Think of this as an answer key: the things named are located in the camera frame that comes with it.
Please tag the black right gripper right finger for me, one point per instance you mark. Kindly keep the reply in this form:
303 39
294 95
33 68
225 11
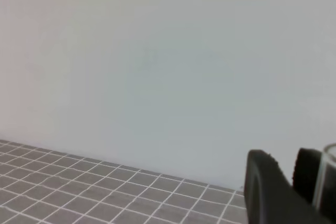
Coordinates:
305 176

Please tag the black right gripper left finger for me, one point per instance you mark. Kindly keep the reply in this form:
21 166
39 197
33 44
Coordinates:
270 197

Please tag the clear glass test tube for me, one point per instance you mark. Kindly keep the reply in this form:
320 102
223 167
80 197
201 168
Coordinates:
324 193

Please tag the grey grid tablecloth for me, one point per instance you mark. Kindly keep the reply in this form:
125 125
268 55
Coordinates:
44 186

